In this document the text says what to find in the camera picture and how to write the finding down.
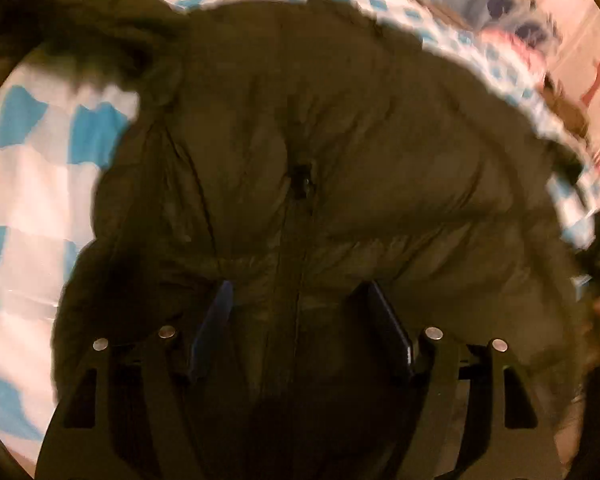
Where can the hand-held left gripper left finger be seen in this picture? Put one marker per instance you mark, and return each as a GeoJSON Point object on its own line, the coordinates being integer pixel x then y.
{"type": "Point", "coordinates": [214, 327]}

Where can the white wardrobe with tree decal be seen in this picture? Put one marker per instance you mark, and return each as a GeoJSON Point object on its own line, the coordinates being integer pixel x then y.
{"type": "Point", "coordinates": [587, 35]}

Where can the olive yellow cloth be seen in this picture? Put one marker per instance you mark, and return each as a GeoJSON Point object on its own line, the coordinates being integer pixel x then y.
{"type": "Point", "coordinates": [567, 110]}

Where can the dark olive puffer jacket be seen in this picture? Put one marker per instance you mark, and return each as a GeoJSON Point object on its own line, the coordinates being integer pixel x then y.
{"type": "Point", "coordinates": [370, 160]}

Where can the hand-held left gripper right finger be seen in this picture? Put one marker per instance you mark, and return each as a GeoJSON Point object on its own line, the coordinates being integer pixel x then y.
{"type": "Point", "coordinates": [386, 325]}

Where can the pink cloth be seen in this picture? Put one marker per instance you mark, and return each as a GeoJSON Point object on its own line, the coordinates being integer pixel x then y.
{"type": "Point", "coordinates": [515, 47]}

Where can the blue white checkered blanket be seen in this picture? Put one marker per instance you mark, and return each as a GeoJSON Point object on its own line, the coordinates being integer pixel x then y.
{"type": "Point", "coordinates": [35, 200]}

